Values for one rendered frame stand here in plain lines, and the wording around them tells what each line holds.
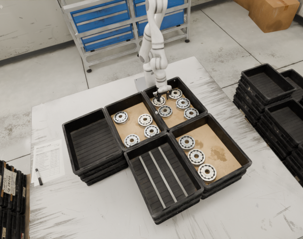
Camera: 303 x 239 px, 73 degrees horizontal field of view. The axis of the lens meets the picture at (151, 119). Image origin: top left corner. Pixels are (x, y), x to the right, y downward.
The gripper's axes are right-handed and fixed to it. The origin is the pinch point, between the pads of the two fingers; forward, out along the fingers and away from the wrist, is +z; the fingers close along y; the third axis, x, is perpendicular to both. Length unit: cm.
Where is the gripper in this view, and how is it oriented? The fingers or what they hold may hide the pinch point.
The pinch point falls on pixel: (163, 98)
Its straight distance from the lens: 148.3
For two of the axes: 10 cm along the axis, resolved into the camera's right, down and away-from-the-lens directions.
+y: -9.4, 3.3, -0.9
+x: 3.1, 7.2, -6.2
